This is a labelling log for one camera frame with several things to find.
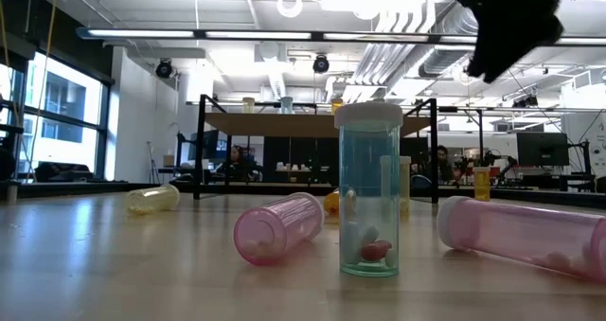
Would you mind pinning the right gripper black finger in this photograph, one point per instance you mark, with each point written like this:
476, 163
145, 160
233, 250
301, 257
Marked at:
497, 60

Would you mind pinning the teal medicine bottle white cap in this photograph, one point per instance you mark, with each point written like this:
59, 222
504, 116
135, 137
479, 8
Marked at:
369, 169
287, 106

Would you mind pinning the pink medicine bottle white cap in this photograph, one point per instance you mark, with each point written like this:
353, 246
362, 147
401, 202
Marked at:
279, 228
521, 233

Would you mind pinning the black background robot arm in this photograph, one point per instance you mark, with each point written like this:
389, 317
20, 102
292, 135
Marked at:
502, 162

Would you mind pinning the long ceiling light strip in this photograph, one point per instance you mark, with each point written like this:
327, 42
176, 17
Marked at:
189, 34

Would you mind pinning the black ceiling spotlight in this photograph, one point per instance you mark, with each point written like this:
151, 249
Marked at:
164, 68
320, 64

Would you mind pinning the large black monitor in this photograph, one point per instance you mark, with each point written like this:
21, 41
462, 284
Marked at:
542, 149

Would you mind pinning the small black monitor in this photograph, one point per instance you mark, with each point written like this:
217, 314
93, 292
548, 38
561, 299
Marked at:
210, 146

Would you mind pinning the cardboard box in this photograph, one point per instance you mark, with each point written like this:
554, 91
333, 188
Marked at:
168, 160

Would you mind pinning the thin tripod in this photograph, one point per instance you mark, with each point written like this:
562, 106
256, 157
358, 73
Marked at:
152, 162

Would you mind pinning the black cabinet row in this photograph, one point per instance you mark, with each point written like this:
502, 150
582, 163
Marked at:
293, 155

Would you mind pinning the black sofa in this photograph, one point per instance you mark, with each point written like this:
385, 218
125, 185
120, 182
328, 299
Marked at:
61, 172

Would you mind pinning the black ceiling track camera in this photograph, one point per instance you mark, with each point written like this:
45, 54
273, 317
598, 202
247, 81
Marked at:
525, 101

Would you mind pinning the silver ventilation duct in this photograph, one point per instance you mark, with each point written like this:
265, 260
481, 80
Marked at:
445, 56

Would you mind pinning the window wall black frames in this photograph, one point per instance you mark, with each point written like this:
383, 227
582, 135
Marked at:
61, 122

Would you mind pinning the wooden shelf black metal frame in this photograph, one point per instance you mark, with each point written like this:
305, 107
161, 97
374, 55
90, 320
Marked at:
308, 124

